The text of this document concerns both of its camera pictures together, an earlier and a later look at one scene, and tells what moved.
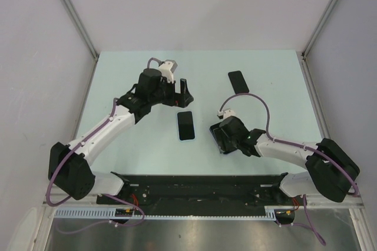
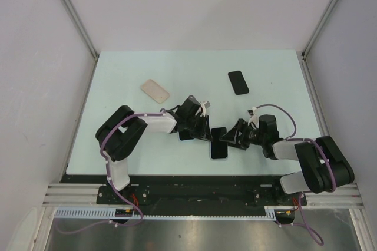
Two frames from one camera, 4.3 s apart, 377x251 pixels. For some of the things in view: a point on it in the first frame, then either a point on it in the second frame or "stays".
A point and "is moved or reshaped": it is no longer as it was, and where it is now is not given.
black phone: x=238 y=82 stays
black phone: x=225 y=144 is moved or reshaped
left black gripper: x=176 y=99 -> x=204 y=133
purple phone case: x=224 y=138 -> x=217 y=159
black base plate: x=198 y=194 stays
